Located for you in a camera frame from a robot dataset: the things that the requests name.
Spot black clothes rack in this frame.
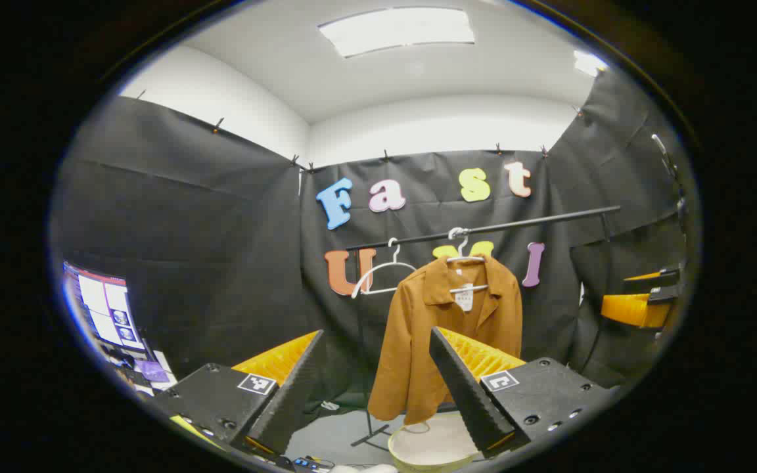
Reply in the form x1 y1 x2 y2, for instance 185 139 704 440
346 205 622 449

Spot white round laundry hamper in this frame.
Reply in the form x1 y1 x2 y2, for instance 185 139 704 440
388 413 484 473

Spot large ceiling light panel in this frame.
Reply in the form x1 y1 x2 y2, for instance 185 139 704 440
318 7 476 58

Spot computer monitor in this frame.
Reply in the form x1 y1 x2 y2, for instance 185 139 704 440
63 261 146 352

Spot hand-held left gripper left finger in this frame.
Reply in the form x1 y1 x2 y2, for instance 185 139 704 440
152 330 327 457

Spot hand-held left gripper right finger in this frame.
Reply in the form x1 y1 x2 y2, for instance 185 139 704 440
428 326 618 459

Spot black backdrop cloth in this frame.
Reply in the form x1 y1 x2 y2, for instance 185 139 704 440
50 66 698 408

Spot purple sheet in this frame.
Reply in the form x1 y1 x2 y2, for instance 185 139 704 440
135 360 170 383

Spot brown shirt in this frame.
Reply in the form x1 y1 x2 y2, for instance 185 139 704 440
367 255 524 426

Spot white plastic hanger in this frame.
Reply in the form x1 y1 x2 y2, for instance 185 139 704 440
446 227 490 294
351 238 419 300

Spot small ceiling light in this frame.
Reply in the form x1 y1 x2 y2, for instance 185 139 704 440
574 50 609 78

